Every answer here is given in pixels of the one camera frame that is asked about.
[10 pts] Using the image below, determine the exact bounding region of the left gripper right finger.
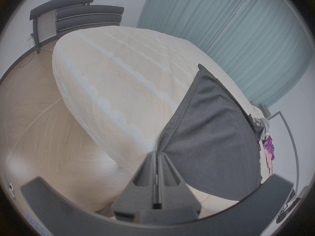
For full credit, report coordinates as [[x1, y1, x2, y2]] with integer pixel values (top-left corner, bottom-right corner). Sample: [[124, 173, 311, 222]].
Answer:
[[157, 151, 201, 219]]

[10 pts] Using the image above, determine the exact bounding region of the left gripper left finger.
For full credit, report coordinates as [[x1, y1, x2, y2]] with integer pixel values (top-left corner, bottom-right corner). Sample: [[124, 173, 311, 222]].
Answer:
[[113, 150, 157, 221]]

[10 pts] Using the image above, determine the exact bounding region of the black garment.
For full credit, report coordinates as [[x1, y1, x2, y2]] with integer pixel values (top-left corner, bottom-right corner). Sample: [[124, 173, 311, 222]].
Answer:
[[157, 63, 264, 202]]

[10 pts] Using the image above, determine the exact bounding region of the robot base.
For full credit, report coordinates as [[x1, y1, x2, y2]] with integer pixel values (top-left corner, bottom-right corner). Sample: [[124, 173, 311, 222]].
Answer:
[[4, 174, 57, 236]]

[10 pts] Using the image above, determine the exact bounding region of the bed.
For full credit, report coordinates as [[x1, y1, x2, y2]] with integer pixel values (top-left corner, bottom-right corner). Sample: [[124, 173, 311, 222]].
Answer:
[[52, 25, 299, 216]]

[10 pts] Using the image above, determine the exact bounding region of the purple garment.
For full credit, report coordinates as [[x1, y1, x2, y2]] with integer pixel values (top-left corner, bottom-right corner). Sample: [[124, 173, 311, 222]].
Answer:
[[263, 135, 275, 162]]

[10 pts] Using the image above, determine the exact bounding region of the grey garment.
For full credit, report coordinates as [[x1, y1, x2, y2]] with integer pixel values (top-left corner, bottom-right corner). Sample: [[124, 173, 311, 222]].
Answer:
[[255, 118, 272, 135]]

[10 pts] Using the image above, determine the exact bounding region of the white printed pillow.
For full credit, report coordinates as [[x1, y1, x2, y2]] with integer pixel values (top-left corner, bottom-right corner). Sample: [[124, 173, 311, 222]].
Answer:
[[251, 102, 264, 119]]

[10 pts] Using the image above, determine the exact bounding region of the grey bedside table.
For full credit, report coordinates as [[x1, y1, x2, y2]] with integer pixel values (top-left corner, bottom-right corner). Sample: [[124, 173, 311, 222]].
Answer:
[[260, 104, 271, 118]]

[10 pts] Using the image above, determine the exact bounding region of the blue-green curtain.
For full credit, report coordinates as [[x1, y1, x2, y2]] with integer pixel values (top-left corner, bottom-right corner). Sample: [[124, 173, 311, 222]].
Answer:
[[136, 0, 257, 51], [206, 0, 312, 109]]

